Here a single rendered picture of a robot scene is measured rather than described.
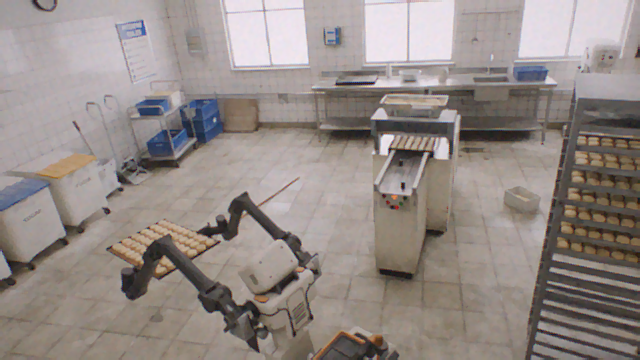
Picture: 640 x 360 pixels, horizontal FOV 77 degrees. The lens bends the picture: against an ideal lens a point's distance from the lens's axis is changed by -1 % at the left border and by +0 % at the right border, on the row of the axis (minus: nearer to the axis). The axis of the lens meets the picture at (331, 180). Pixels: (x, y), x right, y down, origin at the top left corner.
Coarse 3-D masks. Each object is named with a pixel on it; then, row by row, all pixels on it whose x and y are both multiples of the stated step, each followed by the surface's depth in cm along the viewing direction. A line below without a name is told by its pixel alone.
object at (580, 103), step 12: (576, 108) 167; (576, 120) 169; (576, 132) 171; (564, 168) 179; (564, 180) 181; (564, 192) 184; (552, 228) 193; (552, 240) 195; (552, 252) 198; (540, 288) 209; (540, 300) 212; (540, 312) 215; (528, 348) 228
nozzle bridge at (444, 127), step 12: (372, 120) 364; (384, 120) 361; (396, 120) 357; (408, 120) 354; (420, 120) 351; (432, 120) 348; (444, 120) 346; (372, 132) 369; (384, 132) 370; (396, 132) 366; (408, 132) 363; (420, 132) 361; (432, 132) 359; (444, 132) 356
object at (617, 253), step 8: (560, 240) 207; (568, 240) 207; (576, 240) 204; (568, 248) 201; (576, 248) 198; (584, 248) 198; (592, 248) 197; (600, 248) 197; (608, 248) 200; (616, 248) 196; (608, 256) 194; (616, 256) 191; (624, 256) 193; (632, 256) 190
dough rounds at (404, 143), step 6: (396, 138) 388; (402, 138) 391; (420, 138) 383; (426, 138) 383; (432, 138) 381; (396, 144) 374; (402, 144) 373; (408, 144) 372; (414, 144) 371; (420, 144) 371; (426, 144) 374; (432, 144) 370; (432, 150) 360
